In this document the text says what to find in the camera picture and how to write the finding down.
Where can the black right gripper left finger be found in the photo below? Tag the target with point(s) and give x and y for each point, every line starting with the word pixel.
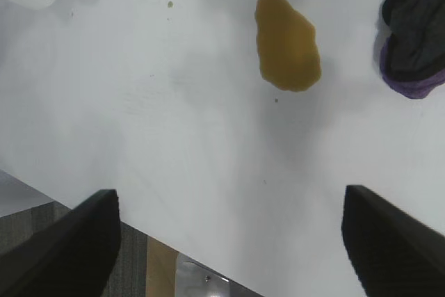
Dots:
pixel 69 251

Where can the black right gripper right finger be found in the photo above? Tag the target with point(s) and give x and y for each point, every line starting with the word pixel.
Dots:
pixel 396 251

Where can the black and purple cloth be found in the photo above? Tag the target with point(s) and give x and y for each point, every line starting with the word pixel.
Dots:
pixel 413 43

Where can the wooden board strip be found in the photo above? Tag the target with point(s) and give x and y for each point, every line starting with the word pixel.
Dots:
pixel 160 269

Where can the brown spilled coffee puddle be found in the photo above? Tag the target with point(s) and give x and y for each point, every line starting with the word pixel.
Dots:
pixel 286 43

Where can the silver metal bracket plate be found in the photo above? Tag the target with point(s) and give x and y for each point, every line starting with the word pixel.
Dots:
pixel 198 281

